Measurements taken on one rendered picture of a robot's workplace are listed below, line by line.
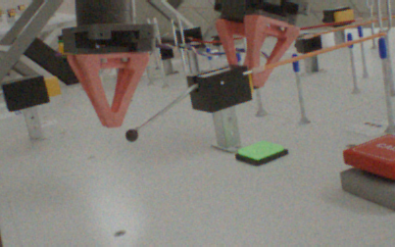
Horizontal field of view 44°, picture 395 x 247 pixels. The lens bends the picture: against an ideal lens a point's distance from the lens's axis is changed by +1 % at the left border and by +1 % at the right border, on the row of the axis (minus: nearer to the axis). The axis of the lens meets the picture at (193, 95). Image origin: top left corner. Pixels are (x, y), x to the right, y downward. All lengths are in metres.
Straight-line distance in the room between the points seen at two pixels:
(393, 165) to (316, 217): 0.07
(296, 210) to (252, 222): 0.04
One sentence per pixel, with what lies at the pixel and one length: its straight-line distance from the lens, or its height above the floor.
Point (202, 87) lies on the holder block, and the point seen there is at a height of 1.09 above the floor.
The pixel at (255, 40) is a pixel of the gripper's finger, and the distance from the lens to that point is 0.54.
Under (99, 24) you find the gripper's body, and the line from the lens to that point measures 0.44.
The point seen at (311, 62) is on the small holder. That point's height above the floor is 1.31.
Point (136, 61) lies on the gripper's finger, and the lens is 0.47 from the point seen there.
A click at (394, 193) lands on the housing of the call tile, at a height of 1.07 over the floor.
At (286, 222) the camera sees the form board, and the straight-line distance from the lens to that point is 0.38.
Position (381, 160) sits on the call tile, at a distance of 0.38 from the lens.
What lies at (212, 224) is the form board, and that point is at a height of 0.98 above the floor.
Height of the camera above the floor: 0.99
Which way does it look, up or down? 10 degrees up
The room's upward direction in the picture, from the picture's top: 34 degrees clockwise
